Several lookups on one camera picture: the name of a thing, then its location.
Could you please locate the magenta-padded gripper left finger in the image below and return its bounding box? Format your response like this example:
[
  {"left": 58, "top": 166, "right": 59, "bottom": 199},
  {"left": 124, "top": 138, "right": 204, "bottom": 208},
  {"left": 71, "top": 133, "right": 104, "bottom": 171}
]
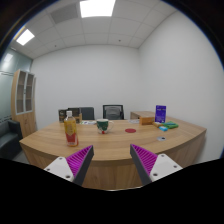
[{"left": 43, "top": 144, "right": 95, "bottom": 187}]

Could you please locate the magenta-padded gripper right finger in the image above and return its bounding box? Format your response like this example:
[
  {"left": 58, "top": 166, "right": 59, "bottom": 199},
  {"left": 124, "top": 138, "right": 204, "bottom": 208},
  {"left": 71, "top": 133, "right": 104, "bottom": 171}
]
[{"left": 129, "top": 143, "right": 183, "bottom": 186}]

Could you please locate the orange drink bottle white cap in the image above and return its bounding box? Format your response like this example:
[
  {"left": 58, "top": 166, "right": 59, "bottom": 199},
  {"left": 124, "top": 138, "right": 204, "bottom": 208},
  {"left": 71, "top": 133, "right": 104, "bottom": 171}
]
[{"left": 63, "top": 110, "right": 80, "bottom": 148}]

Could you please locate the green packet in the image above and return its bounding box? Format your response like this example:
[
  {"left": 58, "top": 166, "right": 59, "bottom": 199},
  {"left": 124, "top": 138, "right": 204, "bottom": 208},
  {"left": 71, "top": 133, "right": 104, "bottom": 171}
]
[{"left": 162, "top": 121, "right": 180, "bottom": 130}]

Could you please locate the orange box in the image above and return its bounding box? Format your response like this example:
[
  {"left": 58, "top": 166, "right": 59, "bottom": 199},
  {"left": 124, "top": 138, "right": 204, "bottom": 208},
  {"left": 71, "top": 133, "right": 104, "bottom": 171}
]
[{"left": 139, "top": 116, "right": 156, "bottom": 126}]

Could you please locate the purple pouch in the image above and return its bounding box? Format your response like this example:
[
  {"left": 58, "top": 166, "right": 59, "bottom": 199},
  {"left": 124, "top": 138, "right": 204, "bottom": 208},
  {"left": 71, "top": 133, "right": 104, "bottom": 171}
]
[{"left": 154, "top": 105, "right": 167, "bottom": 124}]

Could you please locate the dark brown printed box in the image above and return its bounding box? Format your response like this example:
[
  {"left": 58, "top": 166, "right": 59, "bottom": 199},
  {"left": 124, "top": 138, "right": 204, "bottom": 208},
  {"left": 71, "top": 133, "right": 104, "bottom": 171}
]
[{"left": 58, "top": 108, "right": 69, "bottom": 123}]

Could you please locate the brown cardboard box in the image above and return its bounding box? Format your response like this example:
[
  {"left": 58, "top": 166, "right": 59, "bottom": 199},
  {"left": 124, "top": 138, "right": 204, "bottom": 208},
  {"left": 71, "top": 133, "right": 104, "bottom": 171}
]
[{"left": 73, "top": 113, "right": 83, "bottom": 124}]

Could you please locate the black sofa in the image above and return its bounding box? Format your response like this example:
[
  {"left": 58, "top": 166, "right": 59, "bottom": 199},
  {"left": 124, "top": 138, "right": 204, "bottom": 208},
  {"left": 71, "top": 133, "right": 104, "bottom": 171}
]
[{"left": 0, "top": 119, "right": 24, "bottom": 161}]

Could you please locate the wooden shelf unit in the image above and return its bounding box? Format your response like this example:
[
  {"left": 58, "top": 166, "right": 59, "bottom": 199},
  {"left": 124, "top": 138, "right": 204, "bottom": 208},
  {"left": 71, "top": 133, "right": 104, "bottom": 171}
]
[{"left": 10, "top": 69, "right": 38, "bottom": 138}]

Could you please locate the wooden side desk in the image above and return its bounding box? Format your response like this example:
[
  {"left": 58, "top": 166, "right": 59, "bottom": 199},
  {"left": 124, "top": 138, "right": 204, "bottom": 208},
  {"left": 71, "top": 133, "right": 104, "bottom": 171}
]
[{"left": 129, "top": 110, "right": 156, "bottom": 120}]

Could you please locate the black box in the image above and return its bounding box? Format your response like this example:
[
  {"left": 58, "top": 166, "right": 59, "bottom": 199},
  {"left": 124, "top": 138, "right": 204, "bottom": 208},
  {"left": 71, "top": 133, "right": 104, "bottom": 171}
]
[{"left": 68, "top": 107, "right": 81, "bottom": 116}]

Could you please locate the green mug white inside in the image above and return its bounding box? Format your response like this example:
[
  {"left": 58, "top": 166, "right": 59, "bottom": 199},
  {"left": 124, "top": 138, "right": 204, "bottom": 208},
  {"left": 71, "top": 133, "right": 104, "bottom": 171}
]
[{"left": 96, "top": 118, "right": 115, "bottom": 135}]

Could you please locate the dark grey padded chair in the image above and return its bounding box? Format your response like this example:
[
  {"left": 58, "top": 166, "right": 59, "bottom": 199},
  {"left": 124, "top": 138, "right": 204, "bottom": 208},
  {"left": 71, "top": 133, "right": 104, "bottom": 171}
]
[{"left": 79, "top": 106, "right": 96, "bottom": 121}]

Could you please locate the black mesh office chair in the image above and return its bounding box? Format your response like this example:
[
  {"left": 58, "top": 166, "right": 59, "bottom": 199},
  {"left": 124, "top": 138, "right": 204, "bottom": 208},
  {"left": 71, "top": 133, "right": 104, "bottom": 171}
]
[{"left": 102, "top": 104, "right": 125, "bottom": 121}]

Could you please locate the ceiling air vent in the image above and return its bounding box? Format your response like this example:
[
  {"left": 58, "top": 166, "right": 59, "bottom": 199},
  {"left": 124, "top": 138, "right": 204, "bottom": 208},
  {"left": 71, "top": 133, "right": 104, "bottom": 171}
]
[{"left": 49, "top": 3, "right": 80, "bottom": 24}]

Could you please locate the large square ceiling light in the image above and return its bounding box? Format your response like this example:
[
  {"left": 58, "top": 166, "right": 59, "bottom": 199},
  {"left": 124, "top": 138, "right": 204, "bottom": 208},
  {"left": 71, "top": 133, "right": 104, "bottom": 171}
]
[{"left": 79, "top": 0, "right": 117, "bottom": 19}]

